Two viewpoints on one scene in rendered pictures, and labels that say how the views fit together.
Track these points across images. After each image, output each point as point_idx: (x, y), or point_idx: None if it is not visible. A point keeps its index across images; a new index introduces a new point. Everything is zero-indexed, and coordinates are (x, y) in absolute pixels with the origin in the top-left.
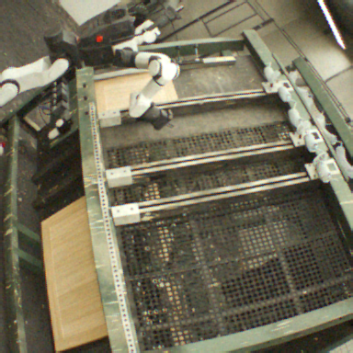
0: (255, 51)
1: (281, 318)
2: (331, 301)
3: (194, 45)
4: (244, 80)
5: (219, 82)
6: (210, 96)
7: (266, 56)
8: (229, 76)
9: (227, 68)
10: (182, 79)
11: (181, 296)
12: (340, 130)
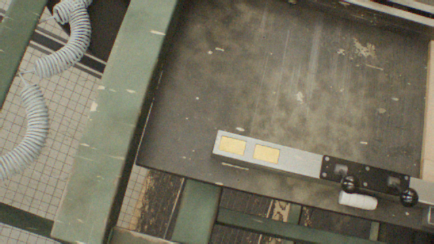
0: (141, 116)
1: None
2: None
3: (358, 177)
4: (237, 59)
5: (308, 80)
6: (375, 3)
7: (132, 64)
8: (268, 89)
9: (253, 126)
10: (393, 134)
11: (265, 217)
12: None
